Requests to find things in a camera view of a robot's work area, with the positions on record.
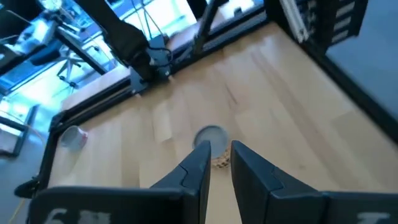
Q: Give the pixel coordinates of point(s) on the black aluminium rig frame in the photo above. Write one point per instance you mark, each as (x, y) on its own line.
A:
(93, 104)

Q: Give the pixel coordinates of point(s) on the black flat bracket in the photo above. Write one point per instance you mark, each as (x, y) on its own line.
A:
(26, 189)

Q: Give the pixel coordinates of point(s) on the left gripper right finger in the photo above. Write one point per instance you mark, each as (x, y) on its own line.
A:
(258, 186)

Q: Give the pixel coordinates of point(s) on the office chair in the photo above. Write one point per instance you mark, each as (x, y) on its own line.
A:
(46, 56)

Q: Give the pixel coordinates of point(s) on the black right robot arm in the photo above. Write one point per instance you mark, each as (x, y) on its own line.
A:
(124, 37)

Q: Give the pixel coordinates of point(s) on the black slatted rack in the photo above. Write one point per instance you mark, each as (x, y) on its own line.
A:
(326, 18)

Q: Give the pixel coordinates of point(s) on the yellow can dark spots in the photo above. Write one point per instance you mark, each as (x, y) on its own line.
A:
(214, 137)

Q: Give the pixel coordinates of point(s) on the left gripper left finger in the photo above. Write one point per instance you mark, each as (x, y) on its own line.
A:
(186, 186)

